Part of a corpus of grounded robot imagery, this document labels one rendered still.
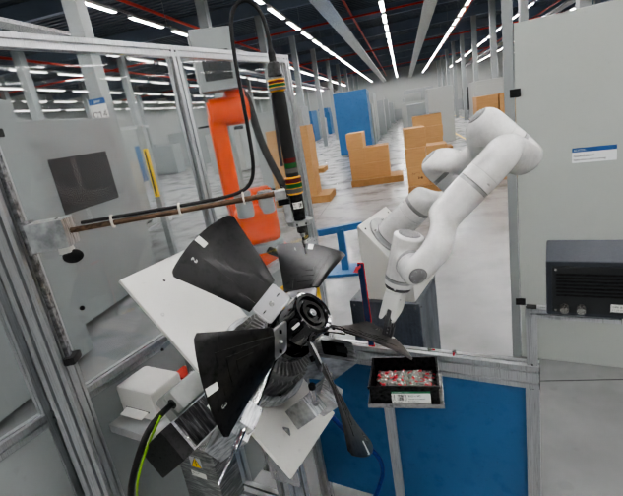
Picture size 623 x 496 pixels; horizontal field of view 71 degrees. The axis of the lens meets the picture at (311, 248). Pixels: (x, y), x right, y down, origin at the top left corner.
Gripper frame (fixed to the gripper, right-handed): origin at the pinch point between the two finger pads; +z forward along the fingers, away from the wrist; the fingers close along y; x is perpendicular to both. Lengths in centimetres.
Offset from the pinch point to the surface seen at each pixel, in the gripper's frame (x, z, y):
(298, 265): -30.2, -13.9, 5.0
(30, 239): -78, -25, 56
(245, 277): -33.1, -18.8, 28.9
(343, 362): -8.8, 9.9, 10.2
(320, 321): -12.2, -11.5, 24.9
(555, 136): 31, -47, -164
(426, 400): 16.1, 18.3, 1.0
